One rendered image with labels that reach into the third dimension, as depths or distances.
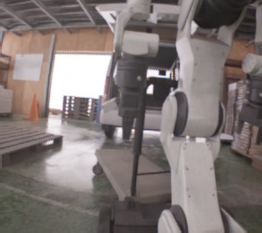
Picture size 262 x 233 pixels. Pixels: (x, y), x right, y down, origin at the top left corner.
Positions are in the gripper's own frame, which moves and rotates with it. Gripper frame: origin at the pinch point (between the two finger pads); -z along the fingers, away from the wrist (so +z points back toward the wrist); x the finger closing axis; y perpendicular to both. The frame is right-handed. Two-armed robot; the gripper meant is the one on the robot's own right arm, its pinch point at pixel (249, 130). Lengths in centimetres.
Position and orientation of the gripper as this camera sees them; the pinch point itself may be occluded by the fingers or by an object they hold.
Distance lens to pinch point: 69.0
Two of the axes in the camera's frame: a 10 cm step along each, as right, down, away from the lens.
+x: -0.5, -1.8, 9.8
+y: -9.9, -0.9, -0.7
